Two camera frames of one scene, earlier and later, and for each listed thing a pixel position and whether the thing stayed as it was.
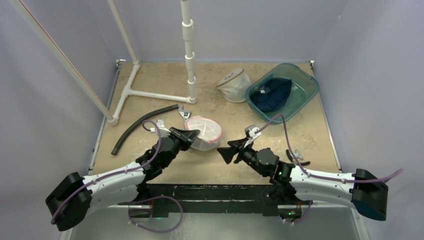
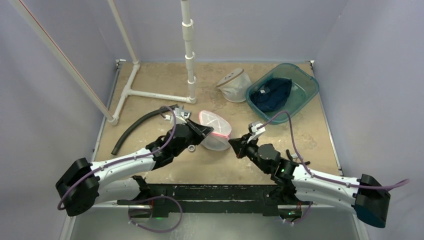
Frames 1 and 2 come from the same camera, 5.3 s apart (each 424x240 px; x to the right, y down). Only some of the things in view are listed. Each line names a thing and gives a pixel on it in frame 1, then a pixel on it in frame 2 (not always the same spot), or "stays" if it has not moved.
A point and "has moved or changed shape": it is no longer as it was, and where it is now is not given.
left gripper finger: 187,135 -> 203,131
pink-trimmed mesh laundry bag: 210,134 has moved or changed shape
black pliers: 298,155 stays
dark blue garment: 271,95 stays
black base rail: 193,198 stays
